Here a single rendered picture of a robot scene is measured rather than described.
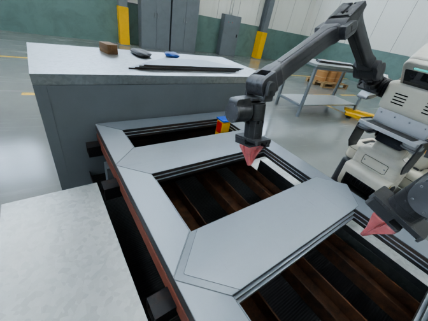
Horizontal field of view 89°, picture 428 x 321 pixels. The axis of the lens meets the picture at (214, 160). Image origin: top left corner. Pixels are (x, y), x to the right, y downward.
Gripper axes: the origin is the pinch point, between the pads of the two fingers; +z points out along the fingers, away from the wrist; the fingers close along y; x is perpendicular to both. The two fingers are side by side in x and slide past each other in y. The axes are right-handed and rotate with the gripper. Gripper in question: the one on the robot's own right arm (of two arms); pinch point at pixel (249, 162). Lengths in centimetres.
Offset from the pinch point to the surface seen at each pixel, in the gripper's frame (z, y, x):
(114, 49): -37, -99, -17
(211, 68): -30, -69, 29
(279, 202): 11.4, 10.3, 5.5
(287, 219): 13.0, 16.6, 2.1
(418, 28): -211, -273, 1033
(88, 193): 13, -29, -46
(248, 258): 14.3, 20.5, -17.7
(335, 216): 14.2, 23.0, 18.7
